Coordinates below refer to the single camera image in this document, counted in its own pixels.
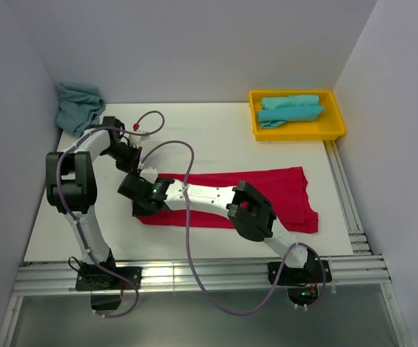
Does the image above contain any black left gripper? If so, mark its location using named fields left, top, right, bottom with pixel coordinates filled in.
left=103, top=142, right=142, bottom=178

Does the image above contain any red t-shirt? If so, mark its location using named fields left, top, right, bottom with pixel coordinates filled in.
left=137, top=167, right=319, bottom=234

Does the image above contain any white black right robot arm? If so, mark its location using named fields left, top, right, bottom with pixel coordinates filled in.
left=118, top=174, right=316, bottom=282

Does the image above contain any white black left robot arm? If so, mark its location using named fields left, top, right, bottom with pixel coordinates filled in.
left=46, top=116, right=142, bottom=288

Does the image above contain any crumpled grey-blue t-shirt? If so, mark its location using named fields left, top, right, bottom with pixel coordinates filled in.
left=55, top=82, right=106, bottom=138

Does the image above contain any rolled teal t-shirt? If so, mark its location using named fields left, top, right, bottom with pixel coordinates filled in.
left=256, top=106, right=324, bottom=129
left=260, top=95, right=320, bottom=110

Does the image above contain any yellow plastic bin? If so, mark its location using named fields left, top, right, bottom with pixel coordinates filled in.
left=249, top=90, right=346, bottom=141

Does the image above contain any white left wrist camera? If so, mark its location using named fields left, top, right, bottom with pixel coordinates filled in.
left=127, top=122, right=150, bottom=148

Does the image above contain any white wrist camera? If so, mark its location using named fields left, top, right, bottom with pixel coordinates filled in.
left=127, top=122, right=150, bottom=148
left=138, top=163, right=158, bottom=184

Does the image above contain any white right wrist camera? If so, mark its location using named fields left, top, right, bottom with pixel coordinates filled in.
left=138, top=163, right=158, bottom=184

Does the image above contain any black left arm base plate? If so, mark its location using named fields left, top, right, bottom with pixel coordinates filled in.
left=75, top=266, right=142, bottom=291

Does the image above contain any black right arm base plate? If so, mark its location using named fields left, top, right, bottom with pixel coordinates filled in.
left=277, top=261, right=333, bottom=286

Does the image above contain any aluminium mounting rail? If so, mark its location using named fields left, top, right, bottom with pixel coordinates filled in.
left=12, top=254, right=392, bottom=298

